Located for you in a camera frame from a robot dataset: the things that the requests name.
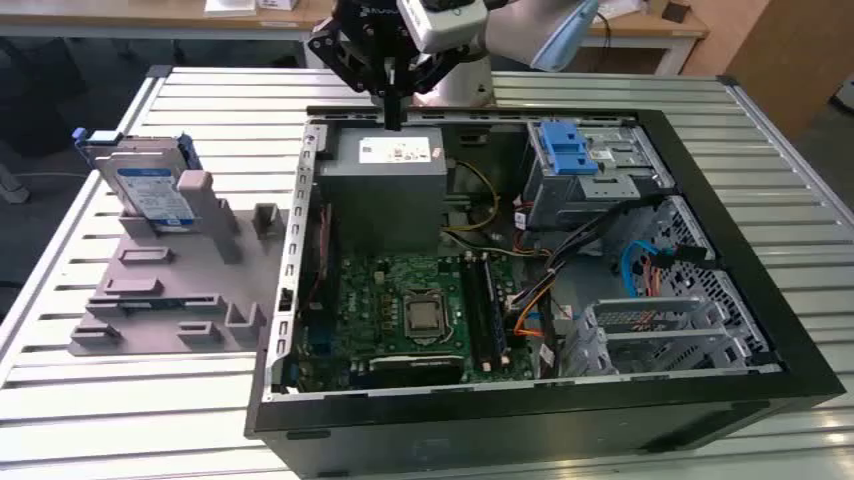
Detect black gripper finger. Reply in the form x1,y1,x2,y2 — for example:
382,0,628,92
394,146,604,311
393,45,469,132
306,18,394,131

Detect hard disk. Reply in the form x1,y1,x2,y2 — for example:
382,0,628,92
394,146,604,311
70,128,205,232

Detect metal disk bay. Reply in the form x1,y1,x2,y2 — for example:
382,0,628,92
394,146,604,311
563,294,779,379

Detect white box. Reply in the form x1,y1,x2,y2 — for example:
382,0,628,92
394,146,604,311
202,0,258,19

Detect wooden desk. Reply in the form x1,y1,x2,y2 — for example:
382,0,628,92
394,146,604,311
0,0,709,76

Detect blue drive latch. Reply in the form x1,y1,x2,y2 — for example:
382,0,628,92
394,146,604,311
540,121,601,176

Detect grey power supply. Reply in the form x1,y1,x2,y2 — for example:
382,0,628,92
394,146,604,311
312,125,449,256

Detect metal optical drive cage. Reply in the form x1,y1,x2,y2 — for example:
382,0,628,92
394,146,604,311
522,119,675,231

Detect green motherboard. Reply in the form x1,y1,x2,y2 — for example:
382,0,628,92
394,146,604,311
296,252,534,391

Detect black office chair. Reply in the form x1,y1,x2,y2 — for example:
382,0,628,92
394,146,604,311
0,37,87,157

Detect black RAM slot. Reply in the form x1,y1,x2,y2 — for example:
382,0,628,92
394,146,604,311
458,253,494,370

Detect silver CPU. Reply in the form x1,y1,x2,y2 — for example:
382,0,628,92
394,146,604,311
404,299,442,332

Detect grey parts rack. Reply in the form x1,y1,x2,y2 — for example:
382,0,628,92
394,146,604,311
69,169,294,357

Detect RAM stick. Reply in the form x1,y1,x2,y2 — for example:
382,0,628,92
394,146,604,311
480,254,513,369

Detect CPU socket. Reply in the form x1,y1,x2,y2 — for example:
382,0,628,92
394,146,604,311
397,287,454,346

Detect wooden cabinet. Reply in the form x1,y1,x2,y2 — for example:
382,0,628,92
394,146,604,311
679,0,854,141

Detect grey metal stand foot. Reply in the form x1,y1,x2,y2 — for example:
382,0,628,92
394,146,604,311
0,149,31,205

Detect black graphics card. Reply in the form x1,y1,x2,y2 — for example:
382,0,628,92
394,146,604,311
358,352,468,389

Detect black PC case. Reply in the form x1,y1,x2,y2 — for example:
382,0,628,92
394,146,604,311
242,104,848,479

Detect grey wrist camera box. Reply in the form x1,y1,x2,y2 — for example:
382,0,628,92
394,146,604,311
396,0,488,54

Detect yellow wires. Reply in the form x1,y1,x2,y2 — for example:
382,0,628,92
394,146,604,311
442,159,501,234

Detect black cable bundle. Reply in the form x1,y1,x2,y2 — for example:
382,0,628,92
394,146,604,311
512,194,668,311

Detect blue wire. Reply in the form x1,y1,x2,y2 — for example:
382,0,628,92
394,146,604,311
619,239,668,301

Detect orange wire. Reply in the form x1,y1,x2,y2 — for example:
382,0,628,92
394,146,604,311
643,254,661,301

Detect black wire connector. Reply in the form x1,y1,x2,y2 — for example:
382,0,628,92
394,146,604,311
672,245,719,269

